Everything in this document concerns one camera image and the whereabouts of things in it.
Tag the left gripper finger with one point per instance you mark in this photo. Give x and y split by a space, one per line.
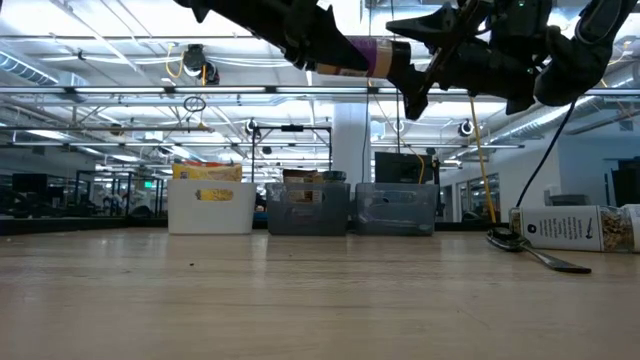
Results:
330 45

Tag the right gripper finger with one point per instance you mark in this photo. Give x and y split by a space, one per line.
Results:
425 25
415 95

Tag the purple-label spice jar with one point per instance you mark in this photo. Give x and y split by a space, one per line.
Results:
372 55

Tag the orange snack packet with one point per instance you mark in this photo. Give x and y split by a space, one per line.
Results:
200 163

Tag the dark grey metal spoon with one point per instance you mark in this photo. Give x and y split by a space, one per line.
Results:
500 239

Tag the round black ceiling device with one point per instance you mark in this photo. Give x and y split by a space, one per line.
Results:
465 128
250 126
194 57

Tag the black computer monitor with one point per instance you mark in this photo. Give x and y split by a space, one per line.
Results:
400 167

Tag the grey translucent plastic bin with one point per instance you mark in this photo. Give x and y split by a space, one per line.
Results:
400 215
310 215

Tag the grey background bin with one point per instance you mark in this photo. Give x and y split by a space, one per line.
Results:
570 200

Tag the white plastic bin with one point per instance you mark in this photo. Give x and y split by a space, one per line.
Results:
210 215

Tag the black frame stand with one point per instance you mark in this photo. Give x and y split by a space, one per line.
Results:
292 129

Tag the black aluminium table frame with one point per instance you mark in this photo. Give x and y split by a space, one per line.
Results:
75 225

